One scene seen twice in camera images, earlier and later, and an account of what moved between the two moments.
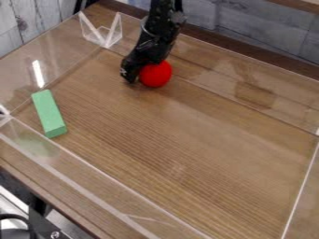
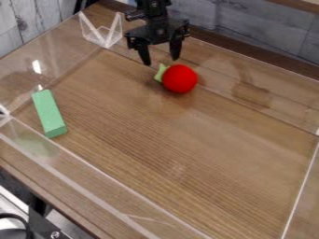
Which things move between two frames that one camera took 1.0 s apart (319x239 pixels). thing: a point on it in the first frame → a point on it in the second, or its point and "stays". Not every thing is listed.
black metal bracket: [42, 228] stays
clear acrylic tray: [206, 158] stays
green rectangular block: [49, 114] stays
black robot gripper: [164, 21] → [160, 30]
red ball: [157, 75] → [178, 77]
